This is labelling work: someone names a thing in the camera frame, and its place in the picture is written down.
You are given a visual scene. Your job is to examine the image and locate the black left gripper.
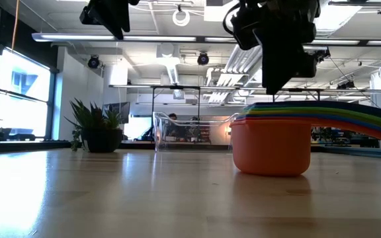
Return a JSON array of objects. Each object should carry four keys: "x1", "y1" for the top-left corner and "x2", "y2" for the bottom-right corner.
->
[{"x1": 79, "y1": 0, "x2": 132, "y2": 41}]

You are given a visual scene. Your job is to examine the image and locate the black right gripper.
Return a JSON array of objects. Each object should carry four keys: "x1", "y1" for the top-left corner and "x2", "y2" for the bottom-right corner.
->
[{"x1": 254, "y1": 0, "x2": 331, "y2": 96}]

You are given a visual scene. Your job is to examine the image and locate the orange measuring cup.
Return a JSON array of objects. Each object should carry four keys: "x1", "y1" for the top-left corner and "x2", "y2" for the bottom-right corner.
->
[{"x1": 229, "y1": 118, "x2": 381, "y2": 177}]

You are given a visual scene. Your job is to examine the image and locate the red measuring cup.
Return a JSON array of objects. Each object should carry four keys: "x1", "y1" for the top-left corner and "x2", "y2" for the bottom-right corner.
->
[{"x1": 232, "y1": 117, "x2": 381, "y2": 141}]

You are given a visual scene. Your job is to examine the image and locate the clear plastic basket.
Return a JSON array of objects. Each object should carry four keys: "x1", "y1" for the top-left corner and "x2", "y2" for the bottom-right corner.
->
[{"x1": 153, "y1": 111, "x2": 239, "y2": 153}]

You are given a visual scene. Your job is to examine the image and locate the white ventilation ducts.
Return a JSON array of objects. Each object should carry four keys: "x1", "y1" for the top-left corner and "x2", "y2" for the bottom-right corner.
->
[{"x1": 206, "y1": 44, "x2": 264, "y2": 103}]

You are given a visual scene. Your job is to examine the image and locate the long ceiling light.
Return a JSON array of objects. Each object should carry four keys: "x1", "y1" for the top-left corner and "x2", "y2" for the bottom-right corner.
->
[
  {"x1": 31, "y1": 32, "x2": 198, "y2": 43},
  {"x1": 204, "y1": 36, "x2": 237, "y2": 43},
  {"x1": 309, "y1": 39, "x2": 381, "y2": 46}
]

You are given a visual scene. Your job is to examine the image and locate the dark monitor screen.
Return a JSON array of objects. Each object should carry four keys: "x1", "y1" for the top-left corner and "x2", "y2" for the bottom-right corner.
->
[{"x1": 103, "y1": 101, "x2": 131, "y2": 125}]

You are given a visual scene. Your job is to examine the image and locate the potted succulent plant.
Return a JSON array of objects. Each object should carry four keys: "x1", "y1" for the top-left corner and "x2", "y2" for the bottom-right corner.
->
[{"x1": 64, "y1": 98, "x2": 124, "y2": 153}]

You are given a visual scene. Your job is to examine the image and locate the large window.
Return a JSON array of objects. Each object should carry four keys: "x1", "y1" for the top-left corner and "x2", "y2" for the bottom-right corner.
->
[{"x1": 0, "y1": 48, "x2": 52, "y2": 138}]

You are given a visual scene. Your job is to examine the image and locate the blue mat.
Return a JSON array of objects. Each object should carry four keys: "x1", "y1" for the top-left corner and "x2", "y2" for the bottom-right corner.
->
[{"x1": 322, "y1": 145, "x2": 381, "y2": 161}]

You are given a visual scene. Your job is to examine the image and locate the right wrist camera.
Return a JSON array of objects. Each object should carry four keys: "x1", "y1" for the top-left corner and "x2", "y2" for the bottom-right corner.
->
[{"x1": 225, "y1": 6, "x2": 261, "y2": 51}]

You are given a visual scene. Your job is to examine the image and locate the round black ceiling camera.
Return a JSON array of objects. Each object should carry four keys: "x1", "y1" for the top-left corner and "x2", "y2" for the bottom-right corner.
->
[
  {"x1": 87, "y1": 55, "x2": 101, "y2": 69},
  {"x1": 196, "y1": 52, "x2": 210, "y2": 66}
]

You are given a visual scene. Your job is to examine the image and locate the white cable coil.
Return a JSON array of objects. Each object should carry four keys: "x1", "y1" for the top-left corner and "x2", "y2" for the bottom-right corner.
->
[{"x1": 172, "y1": 9, "x2": 191, "y2": 27}]

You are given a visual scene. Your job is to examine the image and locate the black overhead station frame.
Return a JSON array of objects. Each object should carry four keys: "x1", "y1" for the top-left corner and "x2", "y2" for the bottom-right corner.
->
[{"x1": 109, "y1": 84, "x2": 381, "y2": 120}]

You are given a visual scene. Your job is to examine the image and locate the orange hanging cable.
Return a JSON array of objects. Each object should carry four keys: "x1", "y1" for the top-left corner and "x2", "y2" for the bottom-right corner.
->
[{"x1": 11, "y1": 0, "x2": 21, "y2": 51}]

